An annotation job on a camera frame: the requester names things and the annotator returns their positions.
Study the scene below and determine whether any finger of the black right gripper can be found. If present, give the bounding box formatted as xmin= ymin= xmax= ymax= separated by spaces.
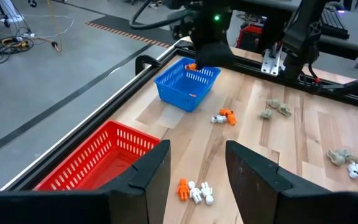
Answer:
xmin=214 ymin=46 xmax=234 ymax=68
xmin=196 ymin=47 xmax=216 ymax=70

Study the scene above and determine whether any yellow hanging cable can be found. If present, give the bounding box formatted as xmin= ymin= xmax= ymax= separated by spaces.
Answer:
xmin=45 ymin=0 xmax=63 ymax=54

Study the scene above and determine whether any silver mounting bracket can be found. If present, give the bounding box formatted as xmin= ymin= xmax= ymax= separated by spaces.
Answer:
xmin=260 ymin=46 xmax=284 ymax=77

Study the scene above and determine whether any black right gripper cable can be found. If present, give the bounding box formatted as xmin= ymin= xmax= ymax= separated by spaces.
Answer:
xmin=129 ymin=0 xmax=195 ymax=31

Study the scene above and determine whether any red plastic basket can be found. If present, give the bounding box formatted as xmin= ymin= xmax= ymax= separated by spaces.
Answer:
xmin=34 ymin=119 xmax=162 ymax=191

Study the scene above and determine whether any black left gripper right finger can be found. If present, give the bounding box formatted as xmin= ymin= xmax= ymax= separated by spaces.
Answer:
xmin=225 ymin=140 xmax=358 ymax=224

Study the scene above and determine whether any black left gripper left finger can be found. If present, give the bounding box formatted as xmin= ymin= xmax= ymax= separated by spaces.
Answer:
xmin=0 ymin=139 xmax=172 ymax=224

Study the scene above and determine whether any red black equipment case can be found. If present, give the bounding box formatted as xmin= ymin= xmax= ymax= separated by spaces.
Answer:
xmin=236 ymin=24 xmax=264 ymax=53

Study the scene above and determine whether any black table clamp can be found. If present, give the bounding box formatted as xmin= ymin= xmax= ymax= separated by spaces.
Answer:
xmin=134 ymin=54 xmax=163 ymax=77

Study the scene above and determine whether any white wheeled cart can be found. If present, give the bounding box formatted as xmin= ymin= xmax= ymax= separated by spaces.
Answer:
xmin=0 ymin=0 xmax=23 ymax=28

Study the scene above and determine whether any blue plastic basket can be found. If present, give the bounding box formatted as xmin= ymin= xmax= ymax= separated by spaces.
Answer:
xmin=154 ymin=57 xmax=222 ymax=113

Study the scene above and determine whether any yellow black cable coil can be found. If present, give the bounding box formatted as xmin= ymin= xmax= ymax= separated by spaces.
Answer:
xmin=0 ymin=35 xmax=33 ymax=51

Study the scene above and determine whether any black aluminium table frame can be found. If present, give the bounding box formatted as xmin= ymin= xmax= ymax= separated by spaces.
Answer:
xmin=0 ymin=37 xmax=358 ymax=192

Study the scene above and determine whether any backlit computer keyboard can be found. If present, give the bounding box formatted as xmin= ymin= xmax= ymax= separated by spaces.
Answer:
xmin=319 ymin=5 xmax=351 ymax=40

